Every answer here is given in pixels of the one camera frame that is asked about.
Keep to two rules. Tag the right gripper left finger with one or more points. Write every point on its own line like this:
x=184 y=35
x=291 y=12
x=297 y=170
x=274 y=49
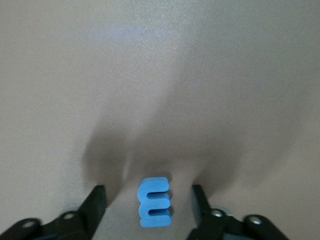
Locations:
x=92 y=212

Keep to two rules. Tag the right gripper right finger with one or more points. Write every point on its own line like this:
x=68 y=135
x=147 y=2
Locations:
x=202 y=210

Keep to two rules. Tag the blue foam small m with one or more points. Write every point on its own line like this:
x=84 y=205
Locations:
x=152 y=185

